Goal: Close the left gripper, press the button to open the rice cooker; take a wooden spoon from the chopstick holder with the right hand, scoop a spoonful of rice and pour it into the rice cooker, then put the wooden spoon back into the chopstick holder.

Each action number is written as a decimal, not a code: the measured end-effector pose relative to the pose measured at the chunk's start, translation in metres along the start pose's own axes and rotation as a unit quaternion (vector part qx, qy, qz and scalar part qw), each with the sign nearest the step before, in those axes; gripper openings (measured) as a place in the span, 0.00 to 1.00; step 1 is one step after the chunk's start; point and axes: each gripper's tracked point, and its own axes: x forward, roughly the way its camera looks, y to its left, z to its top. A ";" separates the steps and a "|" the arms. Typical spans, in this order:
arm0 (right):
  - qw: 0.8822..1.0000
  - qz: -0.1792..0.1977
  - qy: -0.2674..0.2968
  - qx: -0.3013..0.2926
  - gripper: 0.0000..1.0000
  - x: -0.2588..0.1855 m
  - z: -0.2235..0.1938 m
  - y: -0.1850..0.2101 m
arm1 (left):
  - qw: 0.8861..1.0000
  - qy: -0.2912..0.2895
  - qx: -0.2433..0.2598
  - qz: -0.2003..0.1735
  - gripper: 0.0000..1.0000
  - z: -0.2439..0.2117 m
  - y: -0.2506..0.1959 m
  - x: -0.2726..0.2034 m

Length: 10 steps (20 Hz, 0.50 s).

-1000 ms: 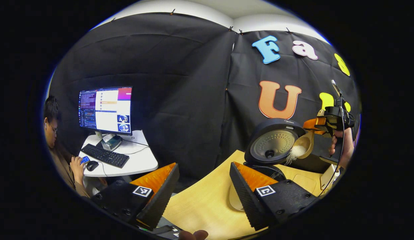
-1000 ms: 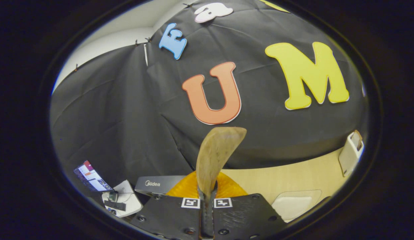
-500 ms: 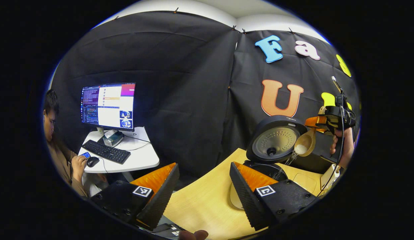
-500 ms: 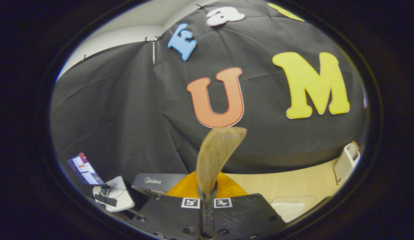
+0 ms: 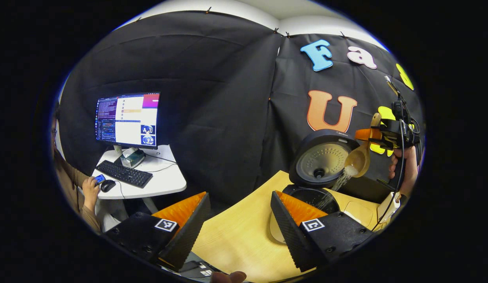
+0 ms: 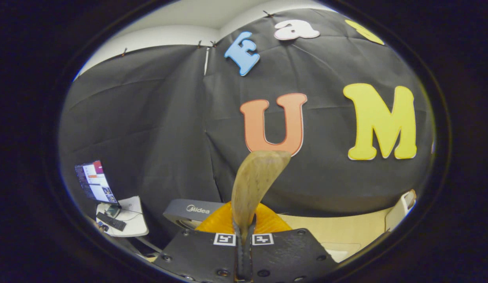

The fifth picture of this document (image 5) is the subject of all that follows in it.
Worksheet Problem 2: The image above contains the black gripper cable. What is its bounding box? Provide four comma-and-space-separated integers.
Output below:
372, 118, 405, 232

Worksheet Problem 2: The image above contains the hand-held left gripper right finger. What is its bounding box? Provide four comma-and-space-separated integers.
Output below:
270, 190, 376, 272

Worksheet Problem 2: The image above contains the white side table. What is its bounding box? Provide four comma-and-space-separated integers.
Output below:
91, 145, 187, 221

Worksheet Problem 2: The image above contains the computer monitor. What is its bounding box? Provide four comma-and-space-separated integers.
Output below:
95, 92, 161, 150

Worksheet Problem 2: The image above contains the dark grey rice cooker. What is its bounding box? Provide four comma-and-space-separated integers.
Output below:
269, 129, 360, 244

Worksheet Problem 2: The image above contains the white toaster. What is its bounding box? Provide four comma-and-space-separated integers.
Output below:
378, 192, 401, 224

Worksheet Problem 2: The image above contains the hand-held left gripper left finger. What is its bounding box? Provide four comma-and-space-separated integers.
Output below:
104, 192, 211, 272

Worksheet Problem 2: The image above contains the black backdrop cloth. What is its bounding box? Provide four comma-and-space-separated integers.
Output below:
57, 11, 425, 209

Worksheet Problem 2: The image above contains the black keyboard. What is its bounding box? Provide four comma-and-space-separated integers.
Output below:
95, 160, 153, 188

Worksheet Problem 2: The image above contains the pale green box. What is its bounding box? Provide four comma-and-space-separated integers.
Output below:
120, 147, 146, 169

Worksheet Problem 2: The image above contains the wooden spoon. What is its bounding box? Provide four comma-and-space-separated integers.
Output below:
344, 113, 382, 178

